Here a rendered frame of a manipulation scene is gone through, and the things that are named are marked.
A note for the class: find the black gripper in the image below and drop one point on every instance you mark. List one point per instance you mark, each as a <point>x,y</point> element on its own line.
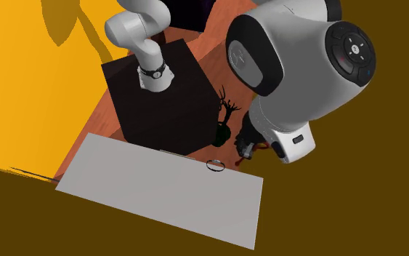
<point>248,136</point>

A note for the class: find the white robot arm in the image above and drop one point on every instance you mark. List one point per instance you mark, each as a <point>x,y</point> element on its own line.
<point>296,71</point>

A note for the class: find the red thin curved object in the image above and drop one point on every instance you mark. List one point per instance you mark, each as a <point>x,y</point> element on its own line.
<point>240,161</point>

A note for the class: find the bare black tree in pot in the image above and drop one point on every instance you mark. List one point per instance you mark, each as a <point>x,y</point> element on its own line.
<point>222,136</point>

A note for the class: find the dark robot stand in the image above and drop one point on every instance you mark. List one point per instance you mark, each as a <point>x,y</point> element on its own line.
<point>168,117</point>

